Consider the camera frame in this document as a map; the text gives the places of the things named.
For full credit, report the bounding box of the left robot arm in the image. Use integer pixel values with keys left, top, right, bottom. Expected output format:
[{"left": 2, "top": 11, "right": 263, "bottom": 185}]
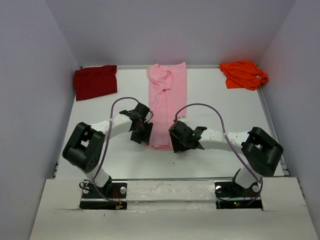
[{"left": 62, "top": 102, "right": 153, "bottom": 198}]

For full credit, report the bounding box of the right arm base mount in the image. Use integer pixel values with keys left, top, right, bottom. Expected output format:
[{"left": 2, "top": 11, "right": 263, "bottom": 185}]
[{"left": 215, "top": 179, "right": 263, "bottom": 210}]

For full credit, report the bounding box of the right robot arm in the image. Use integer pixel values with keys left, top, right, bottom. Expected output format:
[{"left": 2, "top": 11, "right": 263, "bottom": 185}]
[{"left": 168, "top": 120, "right": 284, "bottom": 196}]

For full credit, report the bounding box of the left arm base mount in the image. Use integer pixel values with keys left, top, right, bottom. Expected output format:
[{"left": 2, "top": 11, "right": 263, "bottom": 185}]
[{"left": 79, "top": 180, "right": 128, "bottom": 210}]

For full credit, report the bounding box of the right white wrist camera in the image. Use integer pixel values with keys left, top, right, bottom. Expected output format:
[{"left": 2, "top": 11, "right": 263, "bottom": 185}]
[{"left": 176, "top": 116, "right": 188, "bottom": 125}]

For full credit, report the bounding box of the pink t shirt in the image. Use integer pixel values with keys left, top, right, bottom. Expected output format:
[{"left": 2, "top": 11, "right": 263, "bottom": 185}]
[{"left": 147, "top": 62, "right": 187, "bottom": 150}]

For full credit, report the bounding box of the orange t shirt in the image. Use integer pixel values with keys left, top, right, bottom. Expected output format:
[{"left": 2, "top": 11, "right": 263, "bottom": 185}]
[{"left": 219, "top": 61, "right": 269, "bottom": 91}]

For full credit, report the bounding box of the dark red folded t shirt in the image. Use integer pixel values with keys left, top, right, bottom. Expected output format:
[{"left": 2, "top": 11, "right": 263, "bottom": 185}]
[{"left": 73, "top": 65, "right": 118, "bottom": 101}]

